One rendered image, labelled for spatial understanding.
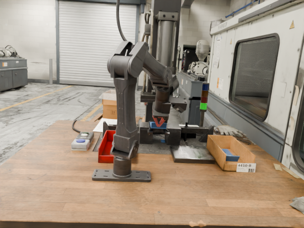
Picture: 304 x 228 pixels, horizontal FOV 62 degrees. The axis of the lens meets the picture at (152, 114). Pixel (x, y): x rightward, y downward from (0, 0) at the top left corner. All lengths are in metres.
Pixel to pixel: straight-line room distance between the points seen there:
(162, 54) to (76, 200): 0.72
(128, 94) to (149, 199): 0.32
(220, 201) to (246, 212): 0.08
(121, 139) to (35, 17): 10.75
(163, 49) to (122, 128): 0.49
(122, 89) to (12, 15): 11.15
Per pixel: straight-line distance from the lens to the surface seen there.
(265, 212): 0.85
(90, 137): 1.23
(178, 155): 1.08
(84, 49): 10.74
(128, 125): 0.83
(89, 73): 10.70
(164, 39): 1.19
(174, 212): 0.76
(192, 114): 4.38
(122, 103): 0.81
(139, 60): 0.80
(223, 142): 1.28
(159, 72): 0.95
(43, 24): 11.34
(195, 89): 4.31
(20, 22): 11.73
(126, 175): 0.89
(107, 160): 1.02
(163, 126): 1.17
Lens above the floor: 1.31
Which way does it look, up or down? 13 degrees down
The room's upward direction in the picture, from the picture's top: 4 degrees clockwise
